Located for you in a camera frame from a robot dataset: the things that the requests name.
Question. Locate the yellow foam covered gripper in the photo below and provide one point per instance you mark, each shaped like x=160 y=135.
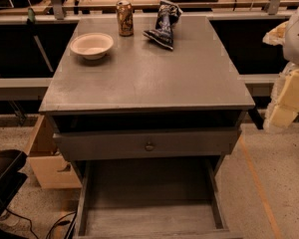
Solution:
x=298 y=40

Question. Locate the grey drawer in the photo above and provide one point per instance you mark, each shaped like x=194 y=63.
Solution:
x=151 y=198
x=145 y=144

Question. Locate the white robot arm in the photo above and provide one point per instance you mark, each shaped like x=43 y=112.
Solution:
x=284 y=106

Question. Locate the grey wooden drawer cabinet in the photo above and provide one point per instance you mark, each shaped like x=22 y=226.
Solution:
x=139 y=86

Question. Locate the grey top drawer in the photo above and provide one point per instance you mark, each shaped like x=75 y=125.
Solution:
x=145 y=144

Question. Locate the blue chip bag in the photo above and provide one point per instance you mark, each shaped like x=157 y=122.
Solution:
x=167 y=16

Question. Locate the gold drink can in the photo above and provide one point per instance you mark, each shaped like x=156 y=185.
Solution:
x=125 y=18

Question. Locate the white paper bowl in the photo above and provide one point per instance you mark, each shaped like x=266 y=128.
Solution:
x=92 y=46

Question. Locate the light wooden box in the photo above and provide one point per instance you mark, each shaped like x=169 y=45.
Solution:
x=48 y=164

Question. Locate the black bin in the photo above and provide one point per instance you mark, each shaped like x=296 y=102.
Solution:
x=11 y=161

